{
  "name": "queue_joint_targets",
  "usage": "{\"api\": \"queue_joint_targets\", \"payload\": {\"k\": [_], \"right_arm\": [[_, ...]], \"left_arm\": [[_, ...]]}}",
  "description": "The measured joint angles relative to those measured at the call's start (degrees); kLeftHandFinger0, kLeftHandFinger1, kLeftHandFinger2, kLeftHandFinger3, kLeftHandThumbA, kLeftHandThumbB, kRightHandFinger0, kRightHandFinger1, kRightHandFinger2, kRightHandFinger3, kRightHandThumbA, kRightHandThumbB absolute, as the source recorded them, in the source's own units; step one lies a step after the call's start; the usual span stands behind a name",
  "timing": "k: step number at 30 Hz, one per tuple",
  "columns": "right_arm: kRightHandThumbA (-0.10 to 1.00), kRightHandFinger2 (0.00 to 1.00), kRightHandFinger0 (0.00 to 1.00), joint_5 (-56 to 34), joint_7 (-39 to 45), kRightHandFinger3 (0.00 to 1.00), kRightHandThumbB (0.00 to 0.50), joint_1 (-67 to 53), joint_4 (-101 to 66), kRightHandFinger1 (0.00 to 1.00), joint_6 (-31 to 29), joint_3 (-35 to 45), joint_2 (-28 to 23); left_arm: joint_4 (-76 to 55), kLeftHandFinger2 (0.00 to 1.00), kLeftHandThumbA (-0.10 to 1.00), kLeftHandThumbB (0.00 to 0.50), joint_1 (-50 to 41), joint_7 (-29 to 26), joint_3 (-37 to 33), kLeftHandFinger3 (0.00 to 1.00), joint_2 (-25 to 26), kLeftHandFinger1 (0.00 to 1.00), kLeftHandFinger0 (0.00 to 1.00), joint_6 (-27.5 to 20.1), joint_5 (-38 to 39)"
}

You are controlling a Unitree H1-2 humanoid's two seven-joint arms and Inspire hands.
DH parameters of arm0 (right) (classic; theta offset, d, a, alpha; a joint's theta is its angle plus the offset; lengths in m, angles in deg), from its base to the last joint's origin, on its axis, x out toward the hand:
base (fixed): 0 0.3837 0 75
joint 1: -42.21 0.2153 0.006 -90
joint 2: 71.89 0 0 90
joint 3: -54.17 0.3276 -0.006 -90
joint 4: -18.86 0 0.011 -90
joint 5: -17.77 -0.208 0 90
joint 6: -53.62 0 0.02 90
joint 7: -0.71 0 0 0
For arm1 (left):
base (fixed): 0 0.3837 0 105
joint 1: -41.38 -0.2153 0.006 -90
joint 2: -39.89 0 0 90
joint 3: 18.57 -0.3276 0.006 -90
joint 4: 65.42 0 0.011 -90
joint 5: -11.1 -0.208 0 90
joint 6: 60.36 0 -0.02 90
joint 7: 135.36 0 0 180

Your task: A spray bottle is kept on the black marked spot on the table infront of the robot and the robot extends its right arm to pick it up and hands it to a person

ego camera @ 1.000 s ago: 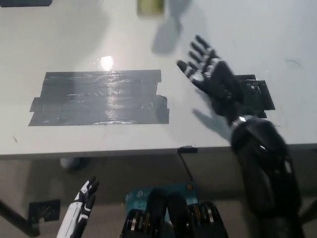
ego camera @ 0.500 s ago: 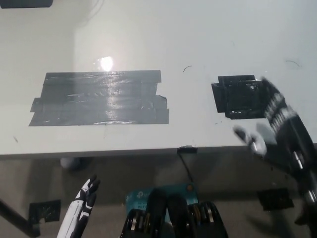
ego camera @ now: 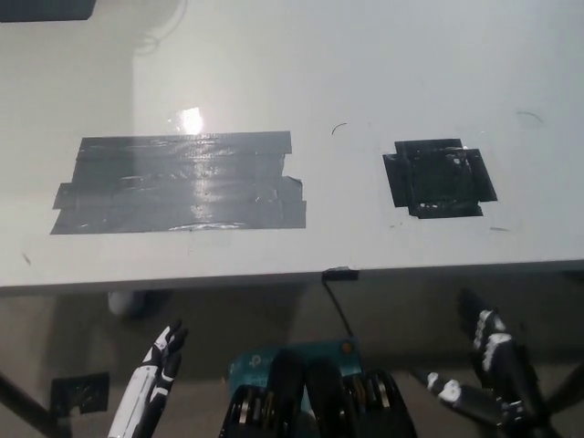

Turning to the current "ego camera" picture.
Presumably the teal router box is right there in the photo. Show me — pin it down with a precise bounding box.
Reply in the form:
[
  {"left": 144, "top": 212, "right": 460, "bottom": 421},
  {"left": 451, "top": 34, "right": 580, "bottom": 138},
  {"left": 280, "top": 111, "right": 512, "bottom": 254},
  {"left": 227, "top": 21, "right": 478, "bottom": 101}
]
[{"left": 227, "top": 336, "right": 366, "bottom": 412}]

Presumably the white cable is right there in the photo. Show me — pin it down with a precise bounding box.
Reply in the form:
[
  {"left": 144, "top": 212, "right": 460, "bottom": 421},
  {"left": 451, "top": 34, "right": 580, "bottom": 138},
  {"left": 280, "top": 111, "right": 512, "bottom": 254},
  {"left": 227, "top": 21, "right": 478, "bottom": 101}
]
[{"left": 133, "top": 0, "right": 189, "bottom": 55}]

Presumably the black tape strip on table edge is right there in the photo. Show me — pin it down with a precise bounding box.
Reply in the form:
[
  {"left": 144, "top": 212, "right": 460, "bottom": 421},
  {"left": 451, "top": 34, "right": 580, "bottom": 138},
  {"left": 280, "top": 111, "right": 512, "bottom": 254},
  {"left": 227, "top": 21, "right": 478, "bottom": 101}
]
[{"left": 321, "top": 267, "right": 360, "bottom": 281}]

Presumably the flat black box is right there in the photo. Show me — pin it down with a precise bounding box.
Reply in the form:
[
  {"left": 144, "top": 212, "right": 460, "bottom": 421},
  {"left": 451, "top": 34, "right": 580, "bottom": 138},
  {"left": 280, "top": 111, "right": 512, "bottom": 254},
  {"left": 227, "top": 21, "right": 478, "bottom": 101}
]
[{"left": 0, "top": 0, "right": 98, "bottom": 22}]

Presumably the robot left hand white and black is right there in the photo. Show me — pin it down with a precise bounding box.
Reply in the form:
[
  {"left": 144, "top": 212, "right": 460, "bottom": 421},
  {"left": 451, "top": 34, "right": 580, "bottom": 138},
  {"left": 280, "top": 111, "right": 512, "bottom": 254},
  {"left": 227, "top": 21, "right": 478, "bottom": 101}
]
[{"left": 106, "top": 318, "right": 190, "bottom": 438}]

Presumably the black ribbed robot torso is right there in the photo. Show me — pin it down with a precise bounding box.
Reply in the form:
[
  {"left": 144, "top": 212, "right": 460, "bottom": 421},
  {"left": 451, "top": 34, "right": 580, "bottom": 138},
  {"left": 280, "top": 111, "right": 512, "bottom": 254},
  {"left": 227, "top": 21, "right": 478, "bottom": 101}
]
[{"left": 220, "top": 349, "right": 419, "bottom": 438}]

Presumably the thin black cable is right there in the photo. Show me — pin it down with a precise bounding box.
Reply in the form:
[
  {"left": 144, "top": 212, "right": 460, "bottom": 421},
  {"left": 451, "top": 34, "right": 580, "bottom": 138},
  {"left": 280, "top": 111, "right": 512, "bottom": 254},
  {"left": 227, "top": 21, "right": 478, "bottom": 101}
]
[{"left": 323, "top": 277, "right": 357, "bottom": 341}]

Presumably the black floor tape patch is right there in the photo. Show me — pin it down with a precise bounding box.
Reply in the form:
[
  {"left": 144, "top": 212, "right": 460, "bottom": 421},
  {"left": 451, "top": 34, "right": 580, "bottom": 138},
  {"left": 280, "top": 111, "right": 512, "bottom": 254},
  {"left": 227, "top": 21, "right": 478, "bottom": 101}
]
[{"left": 49, "top": 371, "right": 110, "bottom": 414}]

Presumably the robot right hand white and black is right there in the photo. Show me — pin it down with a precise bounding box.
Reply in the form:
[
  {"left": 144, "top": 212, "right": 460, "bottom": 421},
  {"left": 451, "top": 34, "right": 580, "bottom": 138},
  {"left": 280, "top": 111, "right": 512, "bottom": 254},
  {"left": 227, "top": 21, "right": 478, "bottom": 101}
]
[{"left": 409, "top": 287, "right": 556, "bottom": 438}]

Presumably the large grey duct tape patch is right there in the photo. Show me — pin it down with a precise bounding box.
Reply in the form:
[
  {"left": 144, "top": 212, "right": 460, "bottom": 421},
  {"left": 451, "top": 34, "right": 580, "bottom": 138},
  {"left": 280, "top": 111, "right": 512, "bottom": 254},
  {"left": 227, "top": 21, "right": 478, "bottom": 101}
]
[{"left": 48, "top": 130, "right": 308, "bottom": 236}]

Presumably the white round object under table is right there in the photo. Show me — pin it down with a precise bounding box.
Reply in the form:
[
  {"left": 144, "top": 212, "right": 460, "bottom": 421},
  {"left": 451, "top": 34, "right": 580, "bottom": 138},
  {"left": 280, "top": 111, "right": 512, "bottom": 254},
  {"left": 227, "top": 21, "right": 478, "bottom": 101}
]
[{"left": 107, "top": 290, "right": 149, "bottom": 318}]

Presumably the dark metal table leg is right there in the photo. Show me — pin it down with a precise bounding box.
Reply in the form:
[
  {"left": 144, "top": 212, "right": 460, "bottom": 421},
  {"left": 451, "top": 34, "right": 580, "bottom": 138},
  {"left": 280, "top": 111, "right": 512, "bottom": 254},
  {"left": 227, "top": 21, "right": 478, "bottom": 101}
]
[
  {"left": 545, "top": 353, "right": 584, "bottom": 419},
  {"left": 0, "top": 368, "right": 63, "bottom": 438}
]

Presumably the small black tape square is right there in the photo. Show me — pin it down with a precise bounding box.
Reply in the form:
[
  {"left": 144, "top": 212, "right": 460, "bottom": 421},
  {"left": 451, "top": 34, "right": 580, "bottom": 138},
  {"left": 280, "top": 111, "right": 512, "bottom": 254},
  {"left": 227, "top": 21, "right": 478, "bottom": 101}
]
[{"left": 381, "top": 136, "right": 498, "bottom": 220}]

